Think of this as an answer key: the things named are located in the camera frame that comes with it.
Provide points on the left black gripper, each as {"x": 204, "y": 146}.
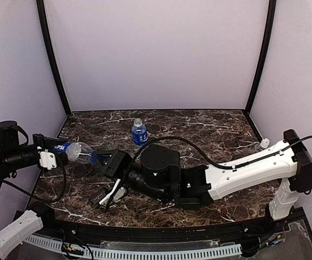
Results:
{"x": 40, "y": 142}

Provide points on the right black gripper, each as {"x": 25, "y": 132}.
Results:
{"x": 118, "y": 163}

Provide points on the Pepsi label bottle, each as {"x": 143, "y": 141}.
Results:
{"x": 77, "y": 152}

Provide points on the blue label water bottle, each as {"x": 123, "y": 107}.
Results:
{"x": 139, "y": 132}

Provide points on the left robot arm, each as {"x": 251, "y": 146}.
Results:
{"x": 15, "y": 156}

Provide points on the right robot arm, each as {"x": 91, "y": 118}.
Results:
{"x": 155, "y": 171}

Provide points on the clear white cap bottle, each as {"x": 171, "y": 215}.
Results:
{"x": 264, "y": 144}

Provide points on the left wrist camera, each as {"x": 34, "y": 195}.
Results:
{"x": 47, "y": 159}

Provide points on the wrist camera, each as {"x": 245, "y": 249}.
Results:
{"x": 47, "y": 159}
{"x": 102, "y": 196}

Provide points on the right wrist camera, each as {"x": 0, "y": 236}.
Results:
{"x": 102, "y": 196}

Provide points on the black front rail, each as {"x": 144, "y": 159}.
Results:
{"x": 231, "y": 232}

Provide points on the white slotted cable duct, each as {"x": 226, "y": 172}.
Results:
{"x": 112, "y": 250}

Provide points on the left black frame post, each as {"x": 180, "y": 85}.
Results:
{"x": 41, "y": 9}

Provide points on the black frame post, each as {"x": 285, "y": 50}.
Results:
{"x": 41, "y": 9}
{"x": 262, "y": 55}

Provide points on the right black frame post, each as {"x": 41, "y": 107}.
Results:
{"x": 262, "y": 55}

